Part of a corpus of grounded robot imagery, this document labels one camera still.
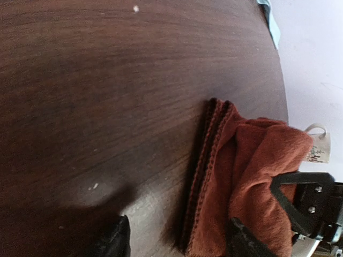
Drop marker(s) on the light blue towel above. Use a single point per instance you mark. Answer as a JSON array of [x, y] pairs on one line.
[[271, 22]]

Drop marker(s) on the patterned paper cup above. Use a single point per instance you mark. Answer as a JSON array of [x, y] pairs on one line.
[[321, 149]]

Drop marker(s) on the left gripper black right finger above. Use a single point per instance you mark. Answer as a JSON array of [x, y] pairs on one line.
[[240, 242]]

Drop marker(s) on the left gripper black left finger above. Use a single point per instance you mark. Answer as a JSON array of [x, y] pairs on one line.
[[115, 241]]

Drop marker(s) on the rust brown towel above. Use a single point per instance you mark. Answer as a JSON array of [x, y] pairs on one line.
[[238, 159]]

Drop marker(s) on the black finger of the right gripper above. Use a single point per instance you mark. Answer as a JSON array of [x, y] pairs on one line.
[[312, 201]]

